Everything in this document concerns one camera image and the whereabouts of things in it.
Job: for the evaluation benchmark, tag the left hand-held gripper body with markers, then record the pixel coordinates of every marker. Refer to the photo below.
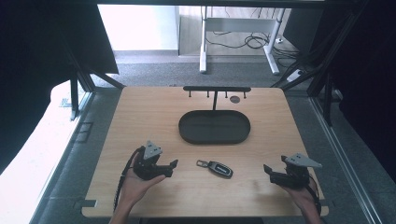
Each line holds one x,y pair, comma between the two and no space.
150,165

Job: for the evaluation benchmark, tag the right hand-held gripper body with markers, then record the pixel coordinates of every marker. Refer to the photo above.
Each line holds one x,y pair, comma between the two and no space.
295,174

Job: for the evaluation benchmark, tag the black car key fob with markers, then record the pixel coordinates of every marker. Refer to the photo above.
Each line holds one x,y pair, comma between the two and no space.
218,169

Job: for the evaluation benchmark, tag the black key rack with tray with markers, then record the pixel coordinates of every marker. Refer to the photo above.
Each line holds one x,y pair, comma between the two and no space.
214,127

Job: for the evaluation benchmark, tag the person's right hand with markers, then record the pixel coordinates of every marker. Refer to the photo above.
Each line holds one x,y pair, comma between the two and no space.
299,196

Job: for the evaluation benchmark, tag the person's left hand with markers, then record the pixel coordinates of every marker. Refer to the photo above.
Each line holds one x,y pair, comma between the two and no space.
137,186

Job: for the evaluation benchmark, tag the round grey table grommet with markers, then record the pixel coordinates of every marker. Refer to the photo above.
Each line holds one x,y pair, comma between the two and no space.
234,99

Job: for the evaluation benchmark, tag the white power strip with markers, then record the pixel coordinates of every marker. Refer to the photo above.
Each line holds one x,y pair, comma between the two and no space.
295,75

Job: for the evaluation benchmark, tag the dark curtain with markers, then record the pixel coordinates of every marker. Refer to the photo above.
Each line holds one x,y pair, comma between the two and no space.
364,77
37,62

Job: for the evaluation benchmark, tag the aluminium rail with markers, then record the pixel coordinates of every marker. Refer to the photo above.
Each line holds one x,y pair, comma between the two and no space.
342,158

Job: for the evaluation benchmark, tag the black metal frame strut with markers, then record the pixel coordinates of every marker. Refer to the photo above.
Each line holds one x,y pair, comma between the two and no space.
327,77
74,96

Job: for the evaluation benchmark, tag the white desk frame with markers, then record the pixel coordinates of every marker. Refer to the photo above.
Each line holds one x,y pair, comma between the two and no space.
204,46

